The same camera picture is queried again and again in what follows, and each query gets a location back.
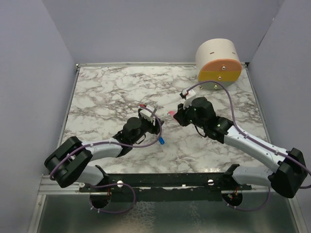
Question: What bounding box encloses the blue tag silver key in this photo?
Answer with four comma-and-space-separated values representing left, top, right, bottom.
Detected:
159, 137, 165, 145

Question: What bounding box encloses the beige cylinder striped key holder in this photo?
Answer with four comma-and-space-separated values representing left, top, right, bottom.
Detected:
195, 38, 242, 87

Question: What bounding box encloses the pink tag metal keyring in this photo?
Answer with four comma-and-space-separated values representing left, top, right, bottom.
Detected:
167, 111, 176, 120

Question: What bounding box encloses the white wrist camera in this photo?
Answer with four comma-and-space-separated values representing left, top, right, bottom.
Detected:
180, 89, 196, 109
139, 104, 156, 126

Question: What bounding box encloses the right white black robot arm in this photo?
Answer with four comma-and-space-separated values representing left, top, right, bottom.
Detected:
173, 97, 307, 198

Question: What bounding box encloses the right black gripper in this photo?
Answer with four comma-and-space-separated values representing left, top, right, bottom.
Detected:
174, 100, 206, 130

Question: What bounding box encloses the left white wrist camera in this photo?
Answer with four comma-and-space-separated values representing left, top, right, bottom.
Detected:
139, 104, 156, 126

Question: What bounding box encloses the black front mounting bar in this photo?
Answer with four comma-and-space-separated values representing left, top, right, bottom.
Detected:
80, 164, 253, 202

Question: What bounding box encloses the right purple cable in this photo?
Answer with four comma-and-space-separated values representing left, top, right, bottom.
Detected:
183, 80, 311, 211

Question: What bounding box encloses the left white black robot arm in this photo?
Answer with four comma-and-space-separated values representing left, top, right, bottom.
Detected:
44, 106, 164, 192

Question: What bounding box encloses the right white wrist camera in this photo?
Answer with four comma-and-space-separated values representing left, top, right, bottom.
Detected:
180, 89, 196, 109

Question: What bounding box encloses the aluminium table frame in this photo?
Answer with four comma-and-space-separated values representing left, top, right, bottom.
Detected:
30, 64, 311, 233

